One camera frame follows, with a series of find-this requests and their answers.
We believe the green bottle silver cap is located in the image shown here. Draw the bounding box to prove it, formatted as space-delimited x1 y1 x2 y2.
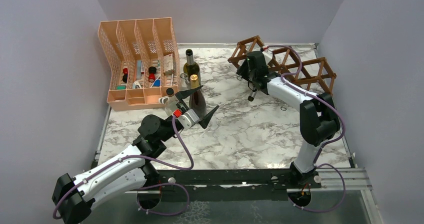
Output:
247 82 258 102

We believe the orange plastic desk organizer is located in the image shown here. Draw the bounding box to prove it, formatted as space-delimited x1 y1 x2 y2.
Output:
98 17 181 111

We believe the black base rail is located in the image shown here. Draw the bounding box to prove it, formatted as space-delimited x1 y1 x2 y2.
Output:
136 169 321 205

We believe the red black cap item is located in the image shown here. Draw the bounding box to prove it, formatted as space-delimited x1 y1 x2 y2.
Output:
148 66 157 83

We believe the dark green wine bottle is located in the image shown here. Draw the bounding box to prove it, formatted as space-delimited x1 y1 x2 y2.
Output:
183 49 201 83

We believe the dark red gold-foil bottle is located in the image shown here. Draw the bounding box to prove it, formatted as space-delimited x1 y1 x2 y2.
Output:
189 74 207 119

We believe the brown wooden wine rack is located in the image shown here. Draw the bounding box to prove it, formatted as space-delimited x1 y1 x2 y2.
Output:
228 35 337 94

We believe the clear bottle with white label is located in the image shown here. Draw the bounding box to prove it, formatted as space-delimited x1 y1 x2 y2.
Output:
164 88 179 116

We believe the red black small item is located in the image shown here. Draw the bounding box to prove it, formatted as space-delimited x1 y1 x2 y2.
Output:
122 68 129 83

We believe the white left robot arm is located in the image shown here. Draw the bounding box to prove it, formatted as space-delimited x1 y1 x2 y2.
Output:
52 87 218 224

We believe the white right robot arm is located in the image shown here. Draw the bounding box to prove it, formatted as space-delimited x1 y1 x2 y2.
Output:
236 50 341 188

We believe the clear glass bottle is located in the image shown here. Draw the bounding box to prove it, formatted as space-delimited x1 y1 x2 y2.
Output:
180 72 190 85

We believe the white box in organizer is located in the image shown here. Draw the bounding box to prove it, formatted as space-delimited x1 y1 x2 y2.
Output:
162 53 175 75

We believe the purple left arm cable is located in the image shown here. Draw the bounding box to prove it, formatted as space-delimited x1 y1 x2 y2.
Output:
52 115 195 220

